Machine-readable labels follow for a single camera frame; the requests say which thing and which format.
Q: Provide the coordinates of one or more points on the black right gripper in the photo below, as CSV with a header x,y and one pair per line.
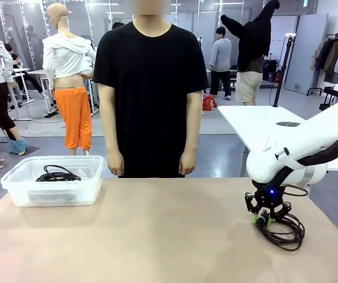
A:
x,y
270,199

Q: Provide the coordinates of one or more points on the person's right forearm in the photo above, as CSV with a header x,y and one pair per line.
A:
x,y
111,135

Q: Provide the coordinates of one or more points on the person's left forearm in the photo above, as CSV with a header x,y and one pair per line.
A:
x,y
192,135

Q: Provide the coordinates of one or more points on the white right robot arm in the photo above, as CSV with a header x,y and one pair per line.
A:
x,y
289,150

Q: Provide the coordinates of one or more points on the person's left hand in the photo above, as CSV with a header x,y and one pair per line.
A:
x,y
187,163

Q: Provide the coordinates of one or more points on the person's right hand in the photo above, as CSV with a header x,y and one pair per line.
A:
x,y
115,163

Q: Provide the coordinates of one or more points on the white table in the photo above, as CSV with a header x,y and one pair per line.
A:
x,y
245,118

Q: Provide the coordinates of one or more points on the red toy figure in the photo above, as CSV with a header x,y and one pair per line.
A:
x,y
209,101

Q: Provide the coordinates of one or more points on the black trolley cart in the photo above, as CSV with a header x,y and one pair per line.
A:
x,y
332,97

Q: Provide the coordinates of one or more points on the black tripod pole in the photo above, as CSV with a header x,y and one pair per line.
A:
x,y
282,73

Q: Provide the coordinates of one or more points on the black bags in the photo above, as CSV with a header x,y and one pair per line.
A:
x,y
272,70

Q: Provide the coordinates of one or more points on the person in black t-shirt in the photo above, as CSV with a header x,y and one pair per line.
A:
x,y
154,103

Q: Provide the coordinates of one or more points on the person in grey sweater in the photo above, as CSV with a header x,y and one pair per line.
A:
x,y
220,56

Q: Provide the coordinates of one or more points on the grey door panel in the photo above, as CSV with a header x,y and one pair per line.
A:
x,y
307,53

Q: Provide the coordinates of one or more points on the person pulling on black hoodie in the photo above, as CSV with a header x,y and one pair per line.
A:
x,y
254,44

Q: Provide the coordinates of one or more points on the clothes rack with coats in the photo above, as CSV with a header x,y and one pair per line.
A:
x,y
334,56

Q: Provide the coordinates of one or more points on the mannequin with orange trousers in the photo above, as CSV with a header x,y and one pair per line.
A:
x,y
74,118

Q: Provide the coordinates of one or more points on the clear plastic storage box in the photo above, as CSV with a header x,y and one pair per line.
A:
x,y
53,194

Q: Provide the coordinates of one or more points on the teal cloth bundle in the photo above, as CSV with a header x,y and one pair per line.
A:
x,y
17,146

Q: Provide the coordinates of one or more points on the white desk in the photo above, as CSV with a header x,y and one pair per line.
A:
x,y
24,76

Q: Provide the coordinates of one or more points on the seated person in dark jacket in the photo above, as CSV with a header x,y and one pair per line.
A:
x,y
18,63

